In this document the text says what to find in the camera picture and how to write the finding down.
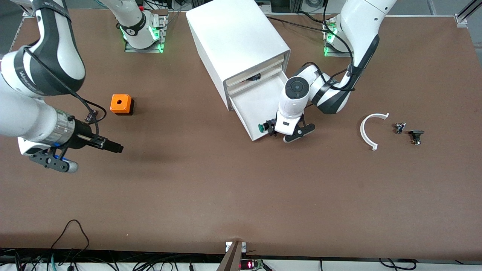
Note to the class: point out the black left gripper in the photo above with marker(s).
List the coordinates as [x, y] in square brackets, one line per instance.
[270, 125]

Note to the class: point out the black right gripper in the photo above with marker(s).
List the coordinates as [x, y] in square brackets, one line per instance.
[82, 136]

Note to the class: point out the green push button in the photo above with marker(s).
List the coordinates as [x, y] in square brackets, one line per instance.
[261, 128]

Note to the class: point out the white drawer with button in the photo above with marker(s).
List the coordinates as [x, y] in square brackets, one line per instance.
[256, 101]

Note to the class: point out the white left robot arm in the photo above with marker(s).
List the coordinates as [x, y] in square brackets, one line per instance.
[297, 88]

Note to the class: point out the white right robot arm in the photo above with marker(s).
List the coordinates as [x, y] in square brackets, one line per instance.
[22, 113]

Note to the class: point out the white drawer with black part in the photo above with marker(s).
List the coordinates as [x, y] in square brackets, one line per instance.
[239, 87]

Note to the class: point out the black part inside drawer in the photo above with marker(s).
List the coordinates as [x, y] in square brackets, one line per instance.
[253, 78]

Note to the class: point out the white drawer cabinet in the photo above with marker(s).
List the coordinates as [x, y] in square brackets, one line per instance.
[233, 34]

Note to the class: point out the small black electronic component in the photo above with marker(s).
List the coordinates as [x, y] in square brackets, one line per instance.
[90, 117]

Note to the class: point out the orange box with hole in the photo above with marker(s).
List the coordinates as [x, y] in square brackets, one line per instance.
[120, 102]

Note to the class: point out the white curved plastic arc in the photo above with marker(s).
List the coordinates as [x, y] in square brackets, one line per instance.
[362, 131]

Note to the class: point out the small grey metal component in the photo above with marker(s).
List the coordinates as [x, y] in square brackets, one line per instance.
[399, 128]

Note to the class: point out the device with red display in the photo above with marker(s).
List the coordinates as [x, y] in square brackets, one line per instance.
[250, 265]

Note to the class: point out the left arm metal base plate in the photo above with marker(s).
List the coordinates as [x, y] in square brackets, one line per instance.
[331, 54]

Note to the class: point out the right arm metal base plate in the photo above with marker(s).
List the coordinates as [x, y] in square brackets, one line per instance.
[131, 50]

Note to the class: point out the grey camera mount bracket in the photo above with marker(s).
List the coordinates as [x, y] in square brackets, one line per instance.
[231, 259]

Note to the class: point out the black switch component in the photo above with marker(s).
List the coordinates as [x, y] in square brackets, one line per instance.
[416, 133]

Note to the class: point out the aluminium frame profile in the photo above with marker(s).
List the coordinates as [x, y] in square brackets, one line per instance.
[467, 13]
[28, 13]

